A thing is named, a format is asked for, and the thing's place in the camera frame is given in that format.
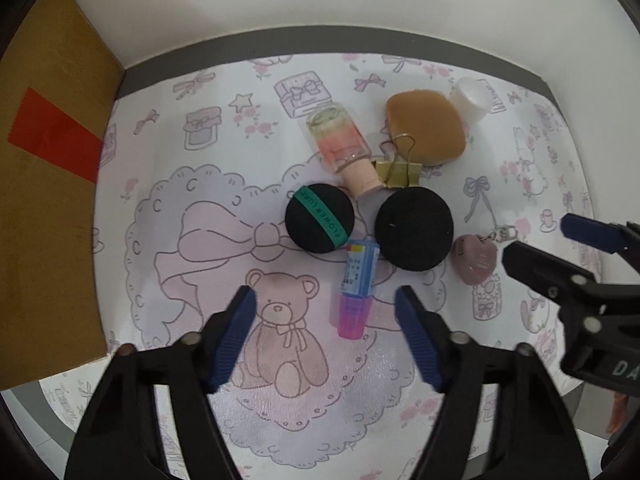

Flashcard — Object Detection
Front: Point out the white round plastic cap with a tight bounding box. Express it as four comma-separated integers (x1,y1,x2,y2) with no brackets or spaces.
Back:
449,77,494,125

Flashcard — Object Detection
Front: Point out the pink patterned table mat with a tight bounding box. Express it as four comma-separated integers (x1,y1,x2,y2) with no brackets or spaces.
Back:
39,52,604,480

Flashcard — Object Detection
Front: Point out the pink blue lip balm tube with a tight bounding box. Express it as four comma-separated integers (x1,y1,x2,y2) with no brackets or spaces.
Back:
337,240,380,340

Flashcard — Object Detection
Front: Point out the plain black round puff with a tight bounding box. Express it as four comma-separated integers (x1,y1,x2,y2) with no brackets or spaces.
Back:
374,186,454,272

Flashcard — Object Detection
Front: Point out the orange makeup sponge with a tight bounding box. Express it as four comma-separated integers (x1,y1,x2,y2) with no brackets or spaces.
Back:
385,90,466,166

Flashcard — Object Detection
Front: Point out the brown cardboard box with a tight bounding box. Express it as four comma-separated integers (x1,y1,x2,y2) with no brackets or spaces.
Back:
1,0,124,389

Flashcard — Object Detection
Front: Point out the pink glass perfume bottle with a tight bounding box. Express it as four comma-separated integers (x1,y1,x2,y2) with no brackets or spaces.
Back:
306,103,383,198

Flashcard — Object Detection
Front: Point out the black puff with green band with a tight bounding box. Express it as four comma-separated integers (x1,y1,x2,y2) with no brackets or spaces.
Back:
284,183,355,255

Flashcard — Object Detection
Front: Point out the person right hand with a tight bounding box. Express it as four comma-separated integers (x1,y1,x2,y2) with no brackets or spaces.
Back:
606,392,628,434

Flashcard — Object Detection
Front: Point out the mauve heart keychain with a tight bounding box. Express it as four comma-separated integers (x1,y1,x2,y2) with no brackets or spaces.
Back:
450,226,518,286

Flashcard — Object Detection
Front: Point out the gold binder clip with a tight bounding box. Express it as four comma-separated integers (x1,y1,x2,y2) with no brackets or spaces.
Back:
373,133,422,190

